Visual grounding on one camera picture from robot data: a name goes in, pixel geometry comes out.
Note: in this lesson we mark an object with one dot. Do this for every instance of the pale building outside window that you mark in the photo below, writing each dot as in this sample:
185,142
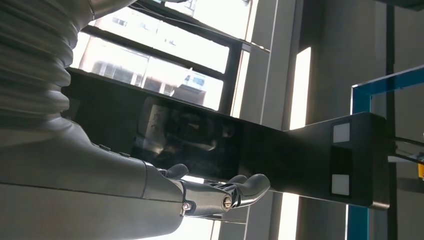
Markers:
116,71

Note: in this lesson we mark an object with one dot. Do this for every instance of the dark window frame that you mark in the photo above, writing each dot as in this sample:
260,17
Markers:
232,82

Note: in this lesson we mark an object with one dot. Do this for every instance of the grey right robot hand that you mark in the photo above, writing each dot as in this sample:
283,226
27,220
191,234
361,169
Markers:
82,185

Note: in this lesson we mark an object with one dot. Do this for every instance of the blue framed panel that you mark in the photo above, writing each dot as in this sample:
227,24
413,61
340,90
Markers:
359,96

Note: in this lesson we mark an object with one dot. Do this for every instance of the black inbound scanner machine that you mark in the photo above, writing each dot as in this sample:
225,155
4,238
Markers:
265,155

